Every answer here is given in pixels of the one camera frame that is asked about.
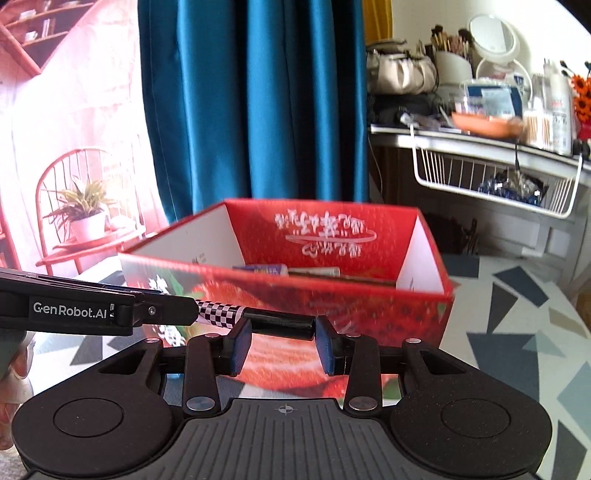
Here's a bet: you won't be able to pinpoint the beige drawstring bag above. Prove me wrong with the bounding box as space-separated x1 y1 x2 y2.
366 50 438 96

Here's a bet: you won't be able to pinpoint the blue curtain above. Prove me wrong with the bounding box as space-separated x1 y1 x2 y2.
137 0 371 228

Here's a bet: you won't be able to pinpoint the person's left hand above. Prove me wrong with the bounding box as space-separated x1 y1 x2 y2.
0 332 37 451

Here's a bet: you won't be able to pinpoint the white spray can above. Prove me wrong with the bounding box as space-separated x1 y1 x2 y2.
549 69 576 156

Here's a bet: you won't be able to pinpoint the orange artificial flowers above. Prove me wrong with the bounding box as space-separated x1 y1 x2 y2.
560 60 591 126

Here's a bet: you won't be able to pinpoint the white brush holder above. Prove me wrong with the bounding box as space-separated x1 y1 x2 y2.
433 49 475 87

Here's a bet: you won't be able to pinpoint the orange plastic tray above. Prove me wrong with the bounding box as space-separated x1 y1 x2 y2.
451 112 526 140

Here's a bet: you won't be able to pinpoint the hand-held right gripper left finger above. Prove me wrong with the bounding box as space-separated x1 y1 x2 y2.
97 318 252 415

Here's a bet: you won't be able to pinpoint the red cardboard box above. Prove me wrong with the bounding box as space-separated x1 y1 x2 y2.
117 198 456 403

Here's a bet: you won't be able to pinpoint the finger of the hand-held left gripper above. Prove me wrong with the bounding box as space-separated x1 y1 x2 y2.
133 295 201 328

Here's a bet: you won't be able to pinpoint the round white vanity mirror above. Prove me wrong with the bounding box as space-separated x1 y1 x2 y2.
468 14 521 59

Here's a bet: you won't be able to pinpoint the white wire basket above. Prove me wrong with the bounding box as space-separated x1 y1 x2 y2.
409 124 584 219

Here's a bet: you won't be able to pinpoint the cotton swab box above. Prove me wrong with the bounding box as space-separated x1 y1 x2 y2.
523 109 555 149

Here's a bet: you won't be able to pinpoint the white round cosmetics stand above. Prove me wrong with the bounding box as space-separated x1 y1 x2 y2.
475 57 533 89

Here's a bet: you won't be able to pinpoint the black bag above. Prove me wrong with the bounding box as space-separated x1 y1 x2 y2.
369 92 445 126

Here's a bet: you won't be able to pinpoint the pile of blue wrappers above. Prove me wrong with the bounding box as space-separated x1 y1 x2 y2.
477 168 551 202

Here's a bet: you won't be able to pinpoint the printed pink backdrop cloth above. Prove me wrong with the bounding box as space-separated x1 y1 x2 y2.
0 0 172 297

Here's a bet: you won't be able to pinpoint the black vanity table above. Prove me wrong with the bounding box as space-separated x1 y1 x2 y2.
369 121 591 172

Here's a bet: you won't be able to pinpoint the geometric patterned tablecloth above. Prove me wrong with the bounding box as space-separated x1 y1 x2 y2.
18 256 590 480

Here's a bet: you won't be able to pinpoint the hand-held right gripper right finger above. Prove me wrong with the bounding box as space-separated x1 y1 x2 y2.
314 318 469 414

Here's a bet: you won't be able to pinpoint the checkered black pen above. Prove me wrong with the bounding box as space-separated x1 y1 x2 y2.
196 299 317 341

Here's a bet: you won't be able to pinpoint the green flat packet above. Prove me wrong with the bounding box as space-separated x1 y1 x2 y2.
288 267 341 279

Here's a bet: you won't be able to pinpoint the yellow curtain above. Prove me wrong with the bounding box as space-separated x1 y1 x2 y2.
362 0 393 45

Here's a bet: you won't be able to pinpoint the clear cosmetics organizer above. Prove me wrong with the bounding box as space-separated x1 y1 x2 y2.
530 73 555 112

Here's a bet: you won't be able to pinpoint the blue flat packet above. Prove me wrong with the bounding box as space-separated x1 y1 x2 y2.
464 78 526 119

